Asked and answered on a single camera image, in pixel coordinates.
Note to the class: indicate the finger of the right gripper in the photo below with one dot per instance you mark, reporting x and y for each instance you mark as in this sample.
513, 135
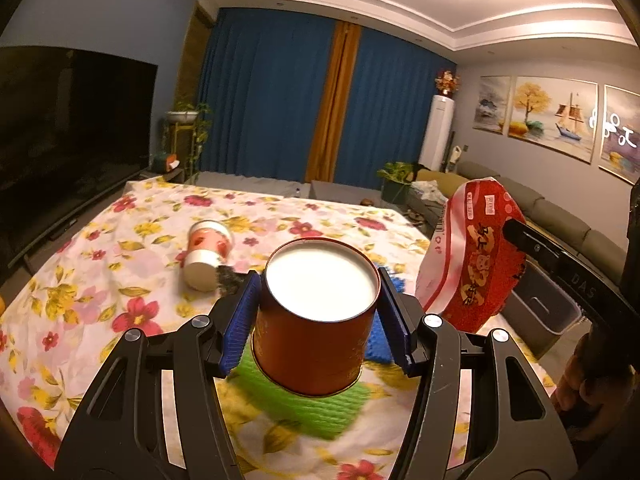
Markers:
563, 268

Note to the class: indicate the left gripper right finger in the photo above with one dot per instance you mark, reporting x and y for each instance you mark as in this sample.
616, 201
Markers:
514, 433

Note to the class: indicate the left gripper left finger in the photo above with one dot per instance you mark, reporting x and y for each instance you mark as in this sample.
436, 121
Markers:
118, 431

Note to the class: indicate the red snack bag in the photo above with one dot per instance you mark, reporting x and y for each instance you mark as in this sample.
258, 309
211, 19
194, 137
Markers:
470, 268

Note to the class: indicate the orange white paper cup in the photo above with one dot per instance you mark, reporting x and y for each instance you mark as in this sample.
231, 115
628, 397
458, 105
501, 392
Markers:
209, 247

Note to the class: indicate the red cylindrical tin can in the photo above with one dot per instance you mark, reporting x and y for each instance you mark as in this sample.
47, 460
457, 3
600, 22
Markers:
315, 316

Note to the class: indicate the dark grey trash bin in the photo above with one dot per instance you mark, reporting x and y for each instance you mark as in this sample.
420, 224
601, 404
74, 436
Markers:
539, 311

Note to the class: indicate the person's right hand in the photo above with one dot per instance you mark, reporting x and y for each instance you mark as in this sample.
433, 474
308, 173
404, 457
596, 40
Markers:
595, 387

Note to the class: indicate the grey sofa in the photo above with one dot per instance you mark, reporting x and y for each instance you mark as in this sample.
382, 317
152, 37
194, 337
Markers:
591, 246

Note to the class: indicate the purple painting right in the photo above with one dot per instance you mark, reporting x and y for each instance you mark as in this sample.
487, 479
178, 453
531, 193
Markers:
620, 152

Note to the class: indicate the floral tablecloth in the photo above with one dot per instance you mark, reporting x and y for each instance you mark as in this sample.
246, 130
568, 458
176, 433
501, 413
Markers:
122, 269

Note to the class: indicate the sailboat tree painting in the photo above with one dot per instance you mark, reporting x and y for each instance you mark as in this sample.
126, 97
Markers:
555, 113

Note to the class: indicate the mustard yellow cushion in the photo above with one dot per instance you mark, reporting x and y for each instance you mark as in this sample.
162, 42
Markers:
447, 182

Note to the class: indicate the green foam fruit net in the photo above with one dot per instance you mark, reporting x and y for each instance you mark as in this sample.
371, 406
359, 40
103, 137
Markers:
325, 418

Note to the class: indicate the small landscape painting left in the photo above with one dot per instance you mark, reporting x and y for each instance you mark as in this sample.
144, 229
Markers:
492, 102

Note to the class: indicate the white standing air conditioner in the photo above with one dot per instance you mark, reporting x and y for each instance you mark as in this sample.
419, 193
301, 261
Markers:
437, 133

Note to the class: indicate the potted green plant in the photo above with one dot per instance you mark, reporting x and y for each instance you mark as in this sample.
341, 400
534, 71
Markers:
396, 181

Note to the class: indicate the red flower bouquet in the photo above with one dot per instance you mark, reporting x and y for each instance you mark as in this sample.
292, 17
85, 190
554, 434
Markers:
447, 83

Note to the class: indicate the plant on stand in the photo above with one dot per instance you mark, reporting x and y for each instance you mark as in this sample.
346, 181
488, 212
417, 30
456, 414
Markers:
186, 129

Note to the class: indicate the black television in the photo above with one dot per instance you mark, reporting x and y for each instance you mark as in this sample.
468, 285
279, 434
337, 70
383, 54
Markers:
74, 125

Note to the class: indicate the orange curtain strip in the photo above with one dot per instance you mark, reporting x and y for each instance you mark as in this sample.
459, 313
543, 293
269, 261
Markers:
325, 144

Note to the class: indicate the blue curtain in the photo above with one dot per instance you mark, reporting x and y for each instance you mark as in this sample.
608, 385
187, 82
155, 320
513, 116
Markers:
263, 79

